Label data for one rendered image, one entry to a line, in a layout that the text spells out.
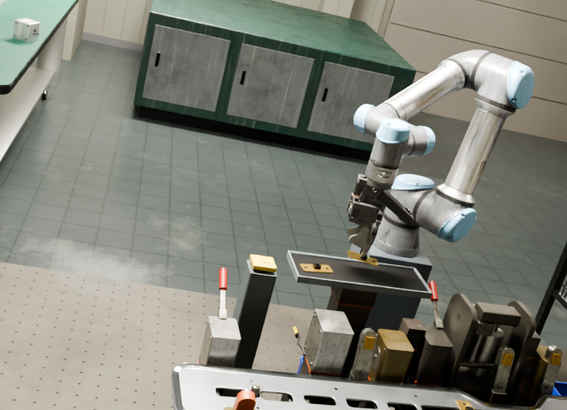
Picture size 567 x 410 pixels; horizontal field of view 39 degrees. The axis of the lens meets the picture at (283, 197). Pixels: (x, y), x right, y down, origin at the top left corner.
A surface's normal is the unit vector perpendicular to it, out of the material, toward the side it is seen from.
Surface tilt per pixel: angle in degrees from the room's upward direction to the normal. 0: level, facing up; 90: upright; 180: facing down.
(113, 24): 90
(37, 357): 0
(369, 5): 90
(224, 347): 90
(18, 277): 0
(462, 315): 90
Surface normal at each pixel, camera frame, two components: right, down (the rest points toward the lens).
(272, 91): 0.11, 0.40
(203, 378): 0.24, -0.90
